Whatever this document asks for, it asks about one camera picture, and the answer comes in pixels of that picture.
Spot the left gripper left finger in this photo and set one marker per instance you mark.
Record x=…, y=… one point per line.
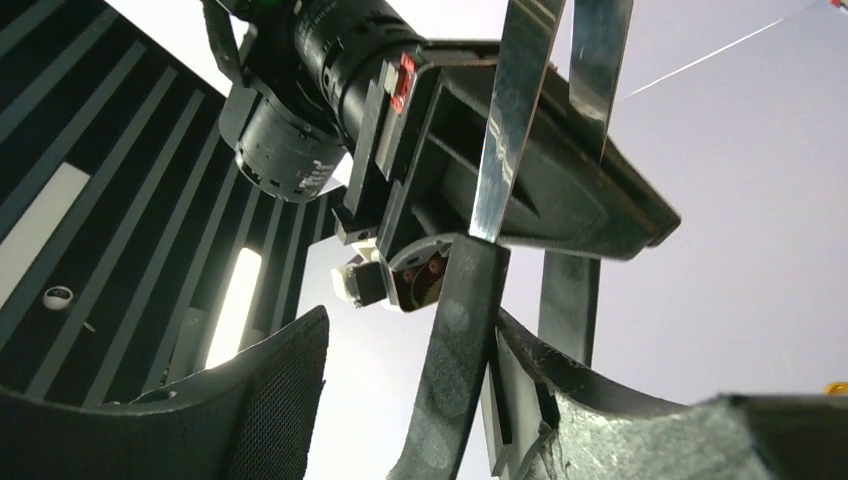
x=251, y=417

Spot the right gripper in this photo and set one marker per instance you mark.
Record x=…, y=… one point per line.
x=416, y=113

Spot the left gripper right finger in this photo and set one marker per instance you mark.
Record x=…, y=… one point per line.
x=549, y=417

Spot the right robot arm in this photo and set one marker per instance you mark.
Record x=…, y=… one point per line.
x=279, y=119

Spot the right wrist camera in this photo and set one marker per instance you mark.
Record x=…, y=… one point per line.
x=361, y=284

